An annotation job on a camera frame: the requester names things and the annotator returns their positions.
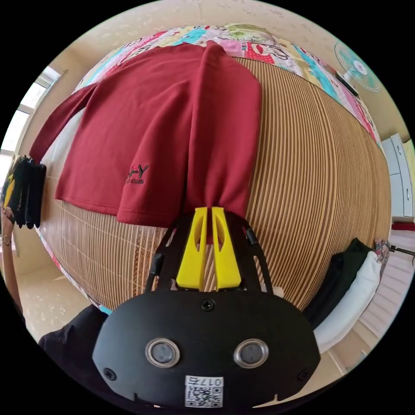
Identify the person's left forearm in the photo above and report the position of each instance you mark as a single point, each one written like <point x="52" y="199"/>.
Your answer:
<point x="11" y="275"/>

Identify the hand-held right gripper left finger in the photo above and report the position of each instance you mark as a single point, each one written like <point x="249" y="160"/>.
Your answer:
<point x="191" y="259"/>

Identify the pile of clothes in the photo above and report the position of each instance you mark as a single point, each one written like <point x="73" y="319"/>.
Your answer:
<point x="347" y="291"/>

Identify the standing fan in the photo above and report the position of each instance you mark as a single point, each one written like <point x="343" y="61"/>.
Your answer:
<point x="358" y="68"/>

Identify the red long sleeve shirt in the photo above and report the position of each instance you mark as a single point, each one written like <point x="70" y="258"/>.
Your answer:
<point x="146" y="129"/>

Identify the white cupboard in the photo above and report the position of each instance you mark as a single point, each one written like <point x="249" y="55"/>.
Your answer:
<point x="400" y="175"/>

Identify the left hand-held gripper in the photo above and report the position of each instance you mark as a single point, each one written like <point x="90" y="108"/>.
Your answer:
<point x="30" y="194"/>

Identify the person's left hand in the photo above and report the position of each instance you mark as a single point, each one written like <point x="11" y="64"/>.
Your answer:
<point x="7" y="215"/>

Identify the window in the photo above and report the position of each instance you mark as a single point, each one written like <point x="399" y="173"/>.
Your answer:
<point x="22" y="110"/>

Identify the bed with woven mat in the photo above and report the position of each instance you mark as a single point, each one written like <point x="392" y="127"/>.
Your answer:
<point x="317" y="181"/>

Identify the person's body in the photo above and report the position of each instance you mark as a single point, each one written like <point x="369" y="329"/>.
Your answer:
<point x="71" y="343"/>

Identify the person's right hand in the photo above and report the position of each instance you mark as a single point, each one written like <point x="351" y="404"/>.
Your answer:
<point x="279" y="291"/>

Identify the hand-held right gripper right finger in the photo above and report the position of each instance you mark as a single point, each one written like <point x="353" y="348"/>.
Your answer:
<point x="227" y="259"/>

